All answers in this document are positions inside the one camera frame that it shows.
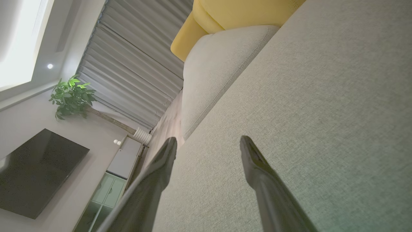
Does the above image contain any white and green cabinet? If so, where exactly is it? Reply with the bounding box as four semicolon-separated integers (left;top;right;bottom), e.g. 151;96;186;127
72;135;144;232

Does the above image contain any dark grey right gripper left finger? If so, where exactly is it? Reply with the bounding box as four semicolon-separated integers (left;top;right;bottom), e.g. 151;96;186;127
105;137;178;232

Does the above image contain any yellow fabric sofa section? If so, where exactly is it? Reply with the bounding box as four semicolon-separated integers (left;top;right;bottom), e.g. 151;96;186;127
170;0;306;62

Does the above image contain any white ribbed plant pot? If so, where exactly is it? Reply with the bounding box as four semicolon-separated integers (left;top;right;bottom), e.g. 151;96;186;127
133;127;152;145

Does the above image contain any black flat screen television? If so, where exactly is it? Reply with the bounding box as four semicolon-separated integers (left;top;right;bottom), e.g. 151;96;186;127
0;128;90;220

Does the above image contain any small grey fabric sofa section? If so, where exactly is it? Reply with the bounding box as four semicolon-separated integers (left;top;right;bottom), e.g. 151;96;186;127
181;25;280;140

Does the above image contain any green leafy potted plant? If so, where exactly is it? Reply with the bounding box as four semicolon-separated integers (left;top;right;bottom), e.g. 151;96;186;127
49;75;137;135

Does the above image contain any grey pleated curtain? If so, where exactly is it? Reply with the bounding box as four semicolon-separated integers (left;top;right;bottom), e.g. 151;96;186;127
76;0;194;131

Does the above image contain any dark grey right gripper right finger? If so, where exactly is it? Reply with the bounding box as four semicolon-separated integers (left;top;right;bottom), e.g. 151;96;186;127
239;135;319;232

